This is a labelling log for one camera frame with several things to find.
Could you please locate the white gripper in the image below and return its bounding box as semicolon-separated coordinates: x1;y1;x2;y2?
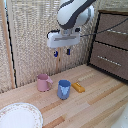
46;29;82;58

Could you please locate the blue mug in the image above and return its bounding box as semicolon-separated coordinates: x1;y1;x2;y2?
56;79;72;101

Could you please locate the silver drawer handle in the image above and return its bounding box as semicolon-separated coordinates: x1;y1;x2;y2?
96;54;123;67
105;27;128;36

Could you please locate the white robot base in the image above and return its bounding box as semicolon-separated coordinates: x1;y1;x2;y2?
111;106;128;128

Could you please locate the dark wooden drawer cabinet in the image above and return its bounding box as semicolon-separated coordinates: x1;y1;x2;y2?
87;9;128;83

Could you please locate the woven bamboo screen panel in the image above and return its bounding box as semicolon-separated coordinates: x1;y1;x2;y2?
7;0;63;88
61;0;101;73

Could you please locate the pink mug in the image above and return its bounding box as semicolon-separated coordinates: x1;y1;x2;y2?
36;73;54;93

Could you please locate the orange block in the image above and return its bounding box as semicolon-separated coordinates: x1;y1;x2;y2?
71;81;86;94

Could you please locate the white plate with patterned rim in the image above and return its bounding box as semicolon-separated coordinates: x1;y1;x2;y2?
0;102;44;128

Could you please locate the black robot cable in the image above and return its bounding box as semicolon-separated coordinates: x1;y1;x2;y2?
79;17;128;38

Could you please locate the wooden screen post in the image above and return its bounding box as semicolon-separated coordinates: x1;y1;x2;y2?
0;0;17;90

